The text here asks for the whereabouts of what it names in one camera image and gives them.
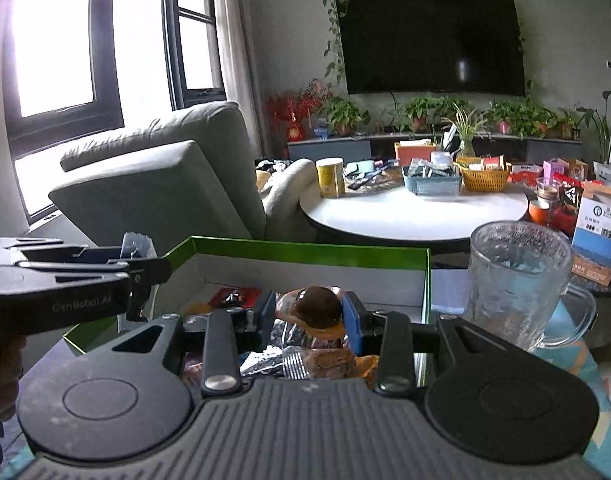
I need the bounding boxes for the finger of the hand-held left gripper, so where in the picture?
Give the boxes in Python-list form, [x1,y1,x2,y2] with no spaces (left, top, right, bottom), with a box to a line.
[0,257,173,287]
[15,245,125,264]

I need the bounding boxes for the green trailing vine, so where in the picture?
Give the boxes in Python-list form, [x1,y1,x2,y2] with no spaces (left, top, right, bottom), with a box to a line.
[323,0,529,87]

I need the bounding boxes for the wide leafy potted plant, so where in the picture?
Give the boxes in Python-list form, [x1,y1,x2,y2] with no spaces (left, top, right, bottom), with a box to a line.
[485,100,556,136]

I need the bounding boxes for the cream cushion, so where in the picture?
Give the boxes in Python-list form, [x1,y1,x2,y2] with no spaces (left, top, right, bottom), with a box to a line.
[258,159,319,241]

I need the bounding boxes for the spider plant in glass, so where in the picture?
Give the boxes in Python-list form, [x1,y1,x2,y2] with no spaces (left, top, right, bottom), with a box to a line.
[440,107,489,159]

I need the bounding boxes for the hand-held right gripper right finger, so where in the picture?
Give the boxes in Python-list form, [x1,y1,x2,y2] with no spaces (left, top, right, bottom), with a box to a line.
[341,291,491,395]

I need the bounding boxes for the grey armchair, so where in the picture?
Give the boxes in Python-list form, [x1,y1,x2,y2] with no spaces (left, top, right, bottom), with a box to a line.
[48,101,271,251]

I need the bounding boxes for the green cardboard box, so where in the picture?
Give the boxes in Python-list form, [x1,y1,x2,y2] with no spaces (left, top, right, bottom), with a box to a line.
[62,236,432,392]

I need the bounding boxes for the wall-mounted black television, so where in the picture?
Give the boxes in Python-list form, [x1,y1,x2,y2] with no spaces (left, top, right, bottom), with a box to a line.
[338,0,527,96]

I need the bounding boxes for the narrow black-framed window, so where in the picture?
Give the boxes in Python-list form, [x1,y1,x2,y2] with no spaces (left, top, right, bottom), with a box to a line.
[162,0,226,111]

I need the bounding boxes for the small potted plant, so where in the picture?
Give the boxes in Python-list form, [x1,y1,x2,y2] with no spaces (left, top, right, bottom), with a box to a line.
[555,110,583,140]

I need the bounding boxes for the red flower decoration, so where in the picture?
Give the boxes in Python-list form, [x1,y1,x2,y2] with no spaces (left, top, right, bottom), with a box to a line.
[265,80,333,144]

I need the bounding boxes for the teal patterned tablecloth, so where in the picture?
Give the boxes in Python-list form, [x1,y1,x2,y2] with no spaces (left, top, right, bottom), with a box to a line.
[0,305,611,480]

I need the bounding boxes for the yellow wicker basket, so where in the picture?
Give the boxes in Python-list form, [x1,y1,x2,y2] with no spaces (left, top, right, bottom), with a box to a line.
[458,157,511,192]

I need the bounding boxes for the white round table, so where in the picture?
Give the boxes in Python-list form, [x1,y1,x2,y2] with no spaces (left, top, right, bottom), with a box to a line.
[299,180,530,254]

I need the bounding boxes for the orange box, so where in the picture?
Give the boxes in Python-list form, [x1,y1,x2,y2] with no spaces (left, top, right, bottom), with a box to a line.
[394,141,437,166]

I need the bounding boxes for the clear glass mug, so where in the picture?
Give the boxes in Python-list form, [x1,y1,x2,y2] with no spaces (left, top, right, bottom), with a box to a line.
[464,221,597,356]

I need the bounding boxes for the tall broad-leaf plant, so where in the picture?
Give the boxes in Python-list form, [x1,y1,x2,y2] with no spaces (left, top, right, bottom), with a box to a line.
[578,89,611,163]

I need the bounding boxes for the dark round side table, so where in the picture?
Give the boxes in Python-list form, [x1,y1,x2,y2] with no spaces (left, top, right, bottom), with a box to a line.
[580,280,611,347]

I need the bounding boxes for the sheer white curtain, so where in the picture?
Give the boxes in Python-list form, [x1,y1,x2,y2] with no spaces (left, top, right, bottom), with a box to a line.
[215,0,267,112]

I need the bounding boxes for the blue and brown carton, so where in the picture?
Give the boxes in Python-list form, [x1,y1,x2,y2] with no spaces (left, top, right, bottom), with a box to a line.
[570,182,611,287]

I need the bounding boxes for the large black-framed window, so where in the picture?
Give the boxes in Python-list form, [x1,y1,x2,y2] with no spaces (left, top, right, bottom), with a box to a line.
[2,0,125,159]

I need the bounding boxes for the clear blue snack packet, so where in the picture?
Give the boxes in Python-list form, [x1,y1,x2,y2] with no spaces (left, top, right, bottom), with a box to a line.
[121,231,155,261]

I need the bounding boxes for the yellow canister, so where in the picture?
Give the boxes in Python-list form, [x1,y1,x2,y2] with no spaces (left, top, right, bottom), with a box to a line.
[316,157,346,199]

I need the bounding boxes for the pile of snack packets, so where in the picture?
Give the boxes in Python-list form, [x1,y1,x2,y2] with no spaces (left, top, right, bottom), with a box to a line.
[182,287,383,391]

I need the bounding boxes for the blue-grey storage basket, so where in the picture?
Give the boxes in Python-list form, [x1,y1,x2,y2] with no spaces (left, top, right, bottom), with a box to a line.
[402,164,462,195]

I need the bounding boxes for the orange cup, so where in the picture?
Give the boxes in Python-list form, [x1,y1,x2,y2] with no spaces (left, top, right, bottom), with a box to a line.
[529,200,554,226]

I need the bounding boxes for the person's left hand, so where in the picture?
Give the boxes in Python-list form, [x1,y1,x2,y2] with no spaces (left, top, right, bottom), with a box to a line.
[0,332,30,412]

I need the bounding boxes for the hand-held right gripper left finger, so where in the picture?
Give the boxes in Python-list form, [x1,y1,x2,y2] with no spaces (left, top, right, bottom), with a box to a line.
[110,290,277,395]

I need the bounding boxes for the brown pastry snack packet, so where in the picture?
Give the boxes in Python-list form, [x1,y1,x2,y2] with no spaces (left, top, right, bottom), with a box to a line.
[275,285,347,341]

